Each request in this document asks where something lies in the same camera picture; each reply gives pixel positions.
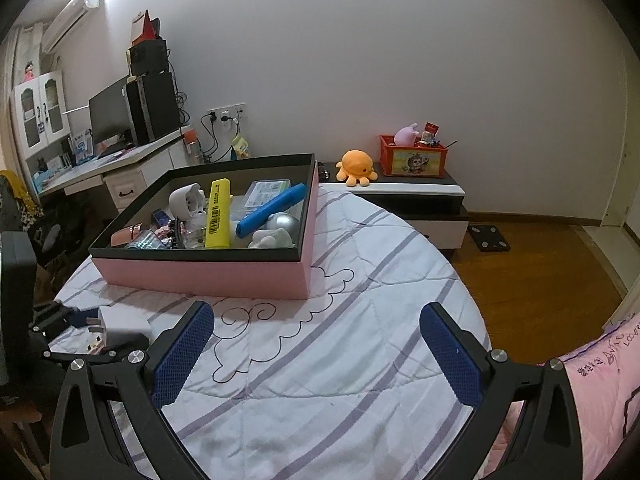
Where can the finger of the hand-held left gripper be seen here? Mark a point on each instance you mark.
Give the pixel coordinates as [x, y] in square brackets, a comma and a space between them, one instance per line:
[82, 321]
[120, 345]

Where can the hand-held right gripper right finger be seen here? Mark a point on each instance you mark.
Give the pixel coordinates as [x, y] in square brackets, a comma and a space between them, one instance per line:
[450, 360]

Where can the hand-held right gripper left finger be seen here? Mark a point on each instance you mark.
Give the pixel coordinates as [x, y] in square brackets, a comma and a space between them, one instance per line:
[182, 355]

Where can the white charger plug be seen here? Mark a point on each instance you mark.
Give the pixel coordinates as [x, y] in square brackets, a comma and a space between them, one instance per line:
[125, 322]

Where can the pink box with black rim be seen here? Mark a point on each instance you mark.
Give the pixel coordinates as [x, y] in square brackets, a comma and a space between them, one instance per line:
[210, 277]

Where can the clear perfume bottle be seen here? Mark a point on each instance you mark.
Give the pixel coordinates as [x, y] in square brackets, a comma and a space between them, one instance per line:
[195, 237]

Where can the black rhinestone hair clip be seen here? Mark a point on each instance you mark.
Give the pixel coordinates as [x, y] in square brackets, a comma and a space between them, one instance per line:
[175, 232]

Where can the blue foil box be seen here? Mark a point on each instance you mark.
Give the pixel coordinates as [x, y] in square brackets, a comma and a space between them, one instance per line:
[161, 217]

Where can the yellow highlighter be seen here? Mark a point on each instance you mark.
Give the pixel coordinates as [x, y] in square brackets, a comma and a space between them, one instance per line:
[217, 215]

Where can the white rabbit toy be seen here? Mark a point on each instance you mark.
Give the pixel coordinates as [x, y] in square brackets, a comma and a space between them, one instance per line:
[272, 239]

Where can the white round plug adapter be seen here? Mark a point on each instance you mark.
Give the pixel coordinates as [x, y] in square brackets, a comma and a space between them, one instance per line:
[182, 202]

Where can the silver ball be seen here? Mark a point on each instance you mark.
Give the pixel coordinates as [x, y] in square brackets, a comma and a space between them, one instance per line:
[282, 222]

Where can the blue plastic case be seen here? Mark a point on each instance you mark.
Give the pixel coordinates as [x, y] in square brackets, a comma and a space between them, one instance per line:
[272, 210]

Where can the clear plastic bag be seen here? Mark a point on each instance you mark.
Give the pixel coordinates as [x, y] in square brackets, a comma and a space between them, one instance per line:
[265, 192]

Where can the black office chair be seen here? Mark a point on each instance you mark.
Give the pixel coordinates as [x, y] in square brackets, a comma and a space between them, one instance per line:
[55, 230]

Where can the black bathroom scale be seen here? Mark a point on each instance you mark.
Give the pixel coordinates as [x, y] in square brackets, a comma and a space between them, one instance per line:
[489, 237]

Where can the blue white carton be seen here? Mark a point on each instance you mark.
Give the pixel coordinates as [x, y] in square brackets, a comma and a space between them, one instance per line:
[82, 147]

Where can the white desk with drawers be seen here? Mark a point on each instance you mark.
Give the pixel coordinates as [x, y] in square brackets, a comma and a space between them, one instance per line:
[130, 187]

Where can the pink printed bedsheet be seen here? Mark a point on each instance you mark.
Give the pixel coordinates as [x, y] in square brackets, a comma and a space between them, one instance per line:
[600, 385]

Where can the white glass-door cabinet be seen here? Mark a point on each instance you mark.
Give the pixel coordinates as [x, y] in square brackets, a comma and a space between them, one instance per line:
[40, 110]

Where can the black white low cabinet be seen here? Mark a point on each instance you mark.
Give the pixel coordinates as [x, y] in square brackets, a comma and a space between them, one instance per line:
[425, 195]

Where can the beige curtain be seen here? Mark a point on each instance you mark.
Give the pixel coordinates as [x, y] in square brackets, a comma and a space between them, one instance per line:
[12, 100]

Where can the black computer monitor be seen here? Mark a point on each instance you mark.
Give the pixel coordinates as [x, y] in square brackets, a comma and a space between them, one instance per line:
[110, 110]

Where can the pink doll figure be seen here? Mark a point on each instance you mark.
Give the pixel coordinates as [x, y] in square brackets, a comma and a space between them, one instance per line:
[29, 72]

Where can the red toy crate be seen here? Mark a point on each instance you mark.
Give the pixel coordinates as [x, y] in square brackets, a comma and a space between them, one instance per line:
[412, 160]

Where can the black computer tower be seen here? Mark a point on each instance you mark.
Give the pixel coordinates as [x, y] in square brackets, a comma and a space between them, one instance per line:
[152, 107]

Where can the orange plush octopus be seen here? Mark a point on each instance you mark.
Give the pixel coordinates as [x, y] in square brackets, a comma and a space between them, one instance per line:
[356, 166]

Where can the yellow snack bag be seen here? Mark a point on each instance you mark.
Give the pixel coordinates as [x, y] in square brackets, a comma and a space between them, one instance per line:
[241, 147]

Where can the pink plush toy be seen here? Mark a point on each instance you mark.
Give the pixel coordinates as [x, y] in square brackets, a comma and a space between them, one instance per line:
[406, 134]

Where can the cream handheld fan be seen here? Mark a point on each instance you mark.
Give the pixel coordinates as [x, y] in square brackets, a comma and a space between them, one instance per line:
[131, 67]

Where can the cream room door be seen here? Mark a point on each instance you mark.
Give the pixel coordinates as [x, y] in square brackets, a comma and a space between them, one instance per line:
[622, 185]

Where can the black speaker box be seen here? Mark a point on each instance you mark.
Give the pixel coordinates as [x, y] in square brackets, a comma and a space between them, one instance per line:
[147, 57]

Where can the white air conditioner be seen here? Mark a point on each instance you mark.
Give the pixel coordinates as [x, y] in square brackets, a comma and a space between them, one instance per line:
[70, 20]

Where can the red paper calendar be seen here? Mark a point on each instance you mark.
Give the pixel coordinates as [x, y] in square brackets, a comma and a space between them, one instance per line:
[146, 27]

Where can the white wall outlet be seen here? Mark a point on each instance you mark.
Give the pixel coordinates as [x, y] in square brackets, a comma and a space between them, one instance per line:
[227, 110]

